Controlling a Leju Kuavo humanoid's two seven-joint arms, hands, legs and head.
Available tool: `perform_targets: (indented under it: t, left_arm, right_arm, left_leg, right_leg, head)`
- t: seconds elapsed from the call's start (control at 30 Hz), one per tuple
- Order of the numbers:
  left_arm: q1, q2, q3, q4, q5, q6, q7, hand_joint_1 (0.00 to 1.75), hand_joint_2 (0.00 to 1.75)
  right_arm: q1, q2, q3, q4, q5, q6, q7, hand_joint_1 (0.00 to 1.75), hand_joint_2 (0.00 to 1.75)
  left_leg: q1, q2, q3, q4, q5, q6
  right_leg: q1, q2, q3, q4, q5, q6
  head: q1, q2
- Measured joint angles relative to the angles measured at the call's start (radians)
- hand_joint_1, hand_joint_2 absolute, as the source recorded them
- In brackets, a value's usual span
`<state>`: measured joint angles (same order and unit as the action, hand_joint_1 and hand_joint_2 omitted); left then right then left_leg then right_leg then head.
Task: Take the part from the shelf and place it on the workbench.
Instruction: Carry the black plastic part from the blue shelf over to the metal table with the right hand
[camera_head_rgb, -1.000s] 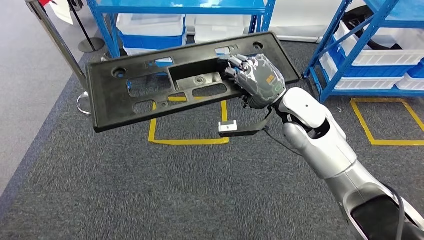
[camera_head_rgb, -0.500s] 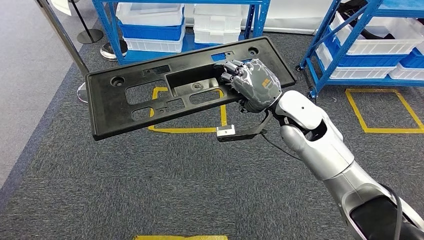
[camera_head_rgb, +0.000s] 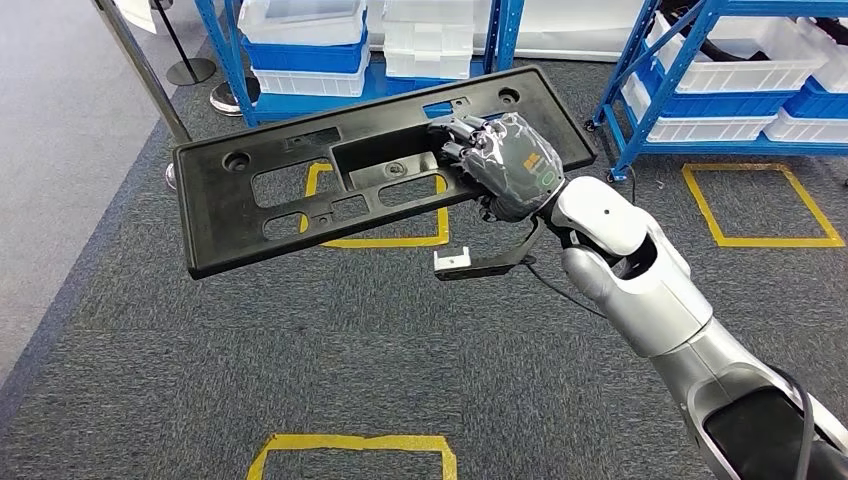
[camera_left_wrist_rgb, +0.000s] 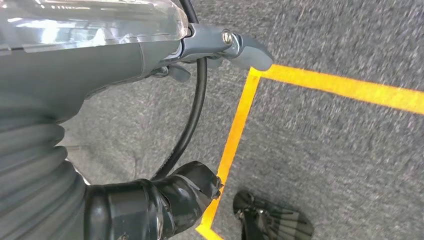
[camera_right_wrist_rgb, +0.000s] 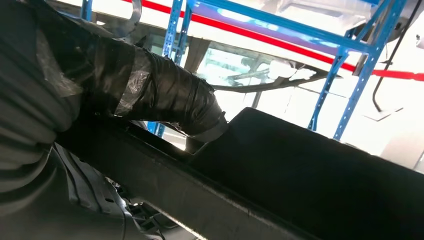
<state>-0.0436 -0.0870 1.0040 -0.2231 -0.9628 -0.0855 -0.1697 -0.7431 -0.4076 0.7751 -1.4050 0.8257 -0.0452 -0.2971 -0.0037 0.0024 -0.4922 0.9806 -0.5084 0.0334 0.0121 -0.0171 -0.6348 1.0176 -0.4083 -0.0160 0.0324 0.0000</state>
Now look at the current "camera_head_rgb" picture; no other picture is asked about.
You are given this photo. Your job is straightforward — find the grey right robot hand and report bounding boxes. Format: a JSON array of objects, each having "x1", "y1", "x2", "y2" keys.
[{"x1": 427, "y1": 112, "x2": 566, "y2": 224}]

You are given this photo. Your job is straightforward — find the black plastic plate holder part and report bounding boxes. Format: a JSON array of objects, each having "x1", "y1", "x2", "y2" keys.
[{"x1": 172, "y1": 64, "x2": 599, "y2": 281}]

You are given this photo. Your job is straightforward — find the blue metal shelf rack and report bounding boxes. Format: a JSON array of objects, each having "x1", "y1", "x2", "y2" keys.
[
  {"x1": 586, "y1": 0, "x2": 848, "y2": 183},
  {"x1": 193, "y1": 0, "x2": 525, "y2": 128}
]

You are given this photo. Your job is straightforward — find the yellow floor tape square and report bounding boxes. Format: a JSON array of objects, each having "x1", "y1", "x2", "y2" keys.
[
  {"x1": 299, "y1": 162, "x2": 450, "y2": 250},
  {"x1": 682, "y1": 163, "x2": 847, "y2": 249}
]

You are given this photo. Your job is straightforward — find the blue plastic bin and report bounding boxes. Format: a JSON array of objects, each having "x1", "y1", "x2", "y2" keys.
[
  {"x1": 783, "y1": 78, "x2": 848, "y2": 121},
  {"x1": 634, "y1": 58, "x2": 798, "y2": 119},
  {"x1": 241, "y1": 29, "x2": 369, "y2": 74}
]

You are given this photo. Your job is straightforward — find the chrome stanchion with black cap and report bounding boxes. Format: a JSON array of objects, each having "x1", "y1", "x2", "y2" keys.
[{"x1": 209, "y1": 76, "x2": 261, "y2": 118}]

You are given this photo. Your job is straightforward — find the stanchion with dark base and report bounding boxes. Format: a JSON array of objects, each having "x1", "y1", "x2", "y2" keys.
[{"x1": 150, "y1": 0, "x2": 218, "y2": 87}]

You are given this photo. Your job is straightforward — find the chrome stanchion with round base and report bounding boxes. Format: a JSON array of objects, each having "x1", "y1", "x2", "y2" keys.
[{"x1": 91, "y1": 0, "x2": 195, "y2": 192}]

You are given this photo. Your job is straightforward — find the pale wrist camera on bracket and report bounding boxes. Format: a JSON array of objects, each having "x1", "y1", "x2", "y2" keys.
[{"x1": 433, "y1": 218, "x2": 546, "y2": 282}]

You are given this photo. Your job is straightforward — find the black hose parts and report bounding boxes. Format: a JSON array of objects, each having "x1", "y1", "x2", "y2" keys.
[{"x1": 662, "y1": 0, "x2": 757, "y2": 64}]

